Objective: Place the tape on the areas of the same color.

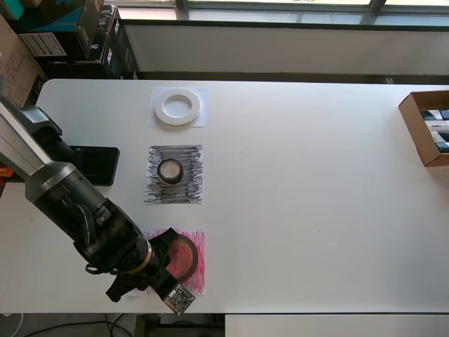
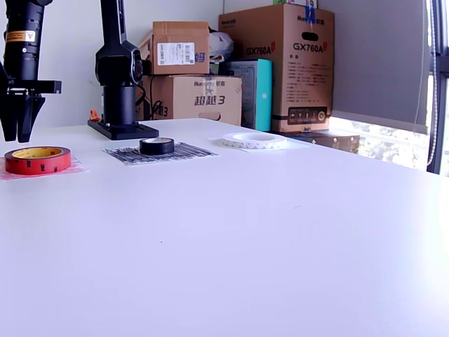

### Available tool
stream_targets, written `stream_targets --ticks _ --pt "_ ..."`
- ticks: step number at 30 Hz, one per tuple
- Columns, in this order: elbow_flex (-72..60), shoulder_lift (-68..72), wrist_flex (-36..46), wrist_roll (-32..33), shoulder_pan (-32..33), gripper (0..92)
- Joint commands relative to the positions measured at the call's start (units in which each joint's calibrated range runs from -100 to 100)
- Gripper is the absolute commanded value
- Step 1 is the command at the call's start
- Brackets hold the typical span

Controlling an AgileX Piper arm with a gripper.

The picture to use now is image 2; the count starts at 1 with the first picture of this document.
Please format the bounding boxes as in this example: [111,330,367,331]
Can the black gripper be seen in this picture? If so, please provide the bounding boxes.
[0,61,63,144]

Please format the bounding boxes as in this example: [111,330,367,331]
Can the red tape roll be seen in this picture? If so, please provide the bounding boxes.
[4,145,73,176]

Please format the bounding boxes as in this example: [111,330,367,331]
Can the black tape roll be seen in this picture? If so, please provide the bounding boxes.
[138,137,175,157]

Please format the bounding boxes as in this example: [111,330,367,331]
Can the white tape roll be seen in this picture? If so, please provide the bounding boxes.
[220,132,288,150]

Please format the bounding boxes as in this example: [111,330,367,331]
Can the red scribbled paper sheet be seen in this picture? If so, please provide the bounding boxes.
[0,154,88,182]

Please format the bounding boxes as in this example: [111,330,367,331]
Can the black scribbled paper sheet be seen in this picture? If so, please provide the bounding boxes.
[102,141,219,166]

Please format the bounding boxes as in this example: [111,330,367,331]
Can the upper cardboard box with label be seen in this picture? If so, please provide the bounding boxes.
[138,20,211,76]

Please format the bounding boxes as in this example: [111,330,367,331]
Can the lower cardboard box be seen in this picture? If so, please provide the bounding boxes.
[135,74,243,128]

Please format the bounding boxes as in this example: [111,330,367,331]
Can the white plastic bag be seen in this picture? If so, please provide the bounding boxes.
[208,29,235,65]

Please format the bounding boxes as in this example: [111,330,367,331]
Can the teal white upright box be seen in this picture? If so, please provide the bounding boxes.
[220,58,274,133]

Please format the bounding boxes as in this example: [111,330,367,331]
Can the plain white paper sheet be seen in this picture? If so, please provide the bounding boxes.
[206,133,311,154]

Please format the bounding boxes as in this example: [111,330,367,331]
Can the large brown cardboard box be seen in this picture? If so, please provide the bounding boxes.
[217,2,335,133]

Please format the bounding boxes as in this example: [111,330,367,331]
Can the black box white lettering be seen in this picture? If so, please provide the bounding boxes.
[276,128,361,154]

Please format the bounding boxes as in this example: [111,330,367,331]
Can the grey roller blind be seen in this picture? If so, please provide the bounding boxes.
[317,0,433,136]

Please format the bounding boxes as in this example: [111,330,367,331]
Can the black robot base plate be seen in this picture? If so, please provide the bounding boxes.
[87,118,161,141]

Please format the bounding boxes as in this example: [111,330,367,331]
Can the black base power cable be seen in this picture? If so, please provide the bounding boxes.
[135,75,164,121]

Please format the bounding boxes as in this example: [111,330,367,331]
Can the white bead chain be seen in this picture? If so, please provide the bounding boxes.
[425,0,442,166]

